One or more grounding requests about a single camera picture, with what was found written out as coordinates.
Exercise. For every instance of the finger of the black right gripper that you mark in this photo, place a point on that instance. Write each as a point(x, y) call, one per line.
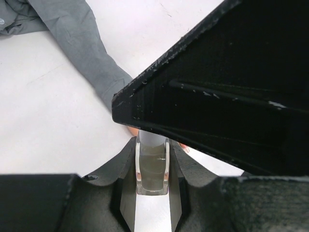
point(235, 87)

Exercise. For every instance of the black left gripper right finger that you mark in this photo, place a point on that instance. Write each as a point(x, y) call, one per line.
point(201, 201)

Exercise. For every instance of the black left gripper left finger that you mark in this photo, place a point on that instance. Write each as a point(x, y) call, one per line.
point(101, 201)

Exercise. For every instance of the clear nail polish bottle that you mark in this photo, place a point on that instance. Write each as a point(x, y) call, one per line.
point(152, 168)

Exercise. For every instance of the grey nail polish cap brush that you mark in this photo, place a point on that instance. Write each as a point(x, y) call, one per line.
point(151, 139)

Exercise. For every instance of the mannequin hand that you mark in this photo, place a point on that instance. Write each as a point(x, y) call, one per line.
point(134, 131)

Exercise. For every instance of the grey shirt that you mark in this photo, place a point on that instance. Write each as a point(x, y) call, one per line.
point(73, 25)

